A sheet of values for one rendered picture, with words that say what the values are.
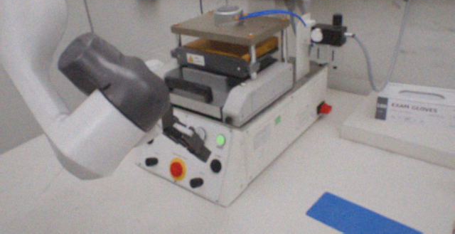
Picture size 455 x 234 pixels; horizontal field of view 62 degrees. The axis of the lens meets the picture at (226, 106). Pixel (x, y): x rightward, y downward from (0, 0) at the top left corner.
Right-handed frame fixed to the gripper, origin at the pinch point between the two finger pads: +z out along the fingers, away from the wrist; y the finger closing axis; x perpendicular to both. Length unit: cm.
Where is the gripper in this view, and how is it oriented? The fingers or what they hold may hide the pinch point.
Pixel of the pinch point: (199, 151)
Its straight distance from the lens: 86.2
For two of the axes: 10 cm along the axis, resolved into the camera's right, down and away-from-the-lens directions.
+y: -7.8, -2.3, 5.8
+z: 4.3, 4.8, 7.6
